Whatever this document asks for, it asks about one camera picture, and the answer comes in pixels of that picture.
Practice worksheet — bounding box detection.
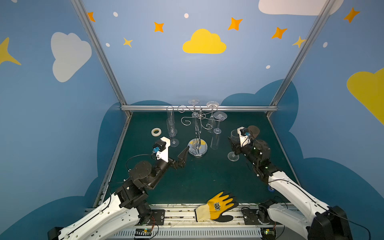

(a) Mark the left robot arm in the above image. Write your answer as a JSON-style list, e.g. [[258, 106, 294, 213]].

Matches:
[[48, 147, 189, 240]]

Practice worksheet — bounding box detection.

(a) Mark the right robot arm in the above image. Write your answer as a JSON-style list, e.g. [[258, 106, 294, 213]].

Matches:
[[229, 138, 353, 240]]

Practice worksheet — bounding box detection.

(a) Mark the chrome wine glass rack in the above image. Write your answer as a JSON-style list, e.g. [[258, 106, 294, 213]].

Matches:
[[181, 110, 211, 158]]

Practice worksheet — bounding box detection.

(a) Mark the brown oval pad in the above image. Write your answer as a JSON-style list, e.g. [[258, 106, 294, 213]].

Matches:
[[248, 125, 260, 139]]

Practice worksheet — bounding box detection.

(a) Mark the white tape roll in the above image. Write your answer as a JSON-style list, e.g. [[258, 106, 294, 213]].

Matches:
[[151, 128, 162, 137]]

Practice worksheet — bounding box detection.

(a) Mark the yellow black work glove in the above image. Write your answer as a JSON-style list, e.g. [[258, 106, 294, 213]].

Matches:
[[195, 191, 239, 223]]

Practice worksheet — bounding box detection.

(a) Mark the left controller board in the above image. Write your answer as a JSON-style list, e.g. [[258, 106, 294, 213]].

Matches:
[[133, 228, 153, 240]]

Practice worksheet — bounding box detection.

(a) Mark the controller board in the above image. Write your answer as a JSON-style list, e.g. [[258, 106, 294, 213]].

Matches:
[[133, 228, 153, 240], [261, 228, 277, 240]]

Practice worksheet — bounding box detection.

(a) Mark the right controller board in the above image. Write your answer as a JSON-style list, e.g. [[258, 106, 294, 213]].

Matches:
[[261, 228, 277, 240]]

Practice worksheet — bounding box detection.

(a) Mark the blue handled tool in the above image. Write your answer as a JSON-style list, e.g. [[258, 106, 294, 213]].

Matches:
[[268, 185, 275, 192]]

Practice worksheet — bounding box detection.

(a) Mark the horizontal aluminium frame bar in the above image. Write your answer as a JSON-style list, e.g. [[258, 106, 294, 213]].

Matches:
[[121, 105, 278, 113]]

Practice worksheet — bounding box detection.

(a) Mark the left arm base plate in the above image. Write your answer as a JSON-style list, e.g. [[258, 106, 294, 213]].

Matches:
[[147, 210, 166, 226]]

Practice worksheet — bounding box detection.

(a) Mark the aluminium rail base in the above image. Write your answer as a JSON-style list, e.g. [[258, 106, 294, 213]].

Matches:
[[73, 203, 334, 240]]

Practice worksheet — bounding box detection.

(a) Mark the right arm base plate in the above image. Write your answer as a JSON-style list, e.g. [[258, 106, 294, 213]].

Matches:
[[241, 208, 271, 225]]

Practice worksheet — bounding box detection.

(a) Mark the right aluminium frame post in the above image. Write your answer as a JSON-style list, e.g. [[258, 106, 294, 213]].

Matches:
[[270, 0, 337, 111]]

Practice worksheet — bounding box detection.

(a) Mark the aluminium frame post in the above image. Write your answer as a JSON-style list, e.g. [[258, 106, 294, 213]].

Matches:
[[270, 0, 337, 111], [71, 0, 127, 107]]

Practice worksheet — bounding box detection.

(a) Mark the left aluminium frame post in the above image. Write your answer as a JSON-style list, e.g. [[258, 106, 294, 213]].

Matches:
[[71, 0, 127, 107]]

